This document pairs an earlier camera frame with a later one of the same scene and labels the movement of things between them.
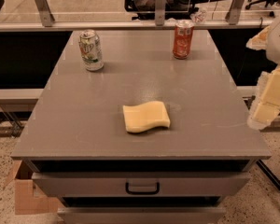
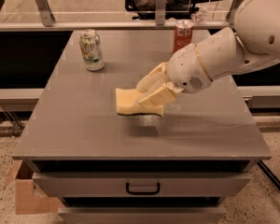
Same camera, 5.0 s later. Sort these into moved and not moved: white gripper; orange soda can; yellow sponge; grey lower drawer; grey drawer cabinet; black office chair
Moved: yellow sponge; white gripper
Not moved: black office chair; orange soda can; grey drawer cabinet; grey lower drawer
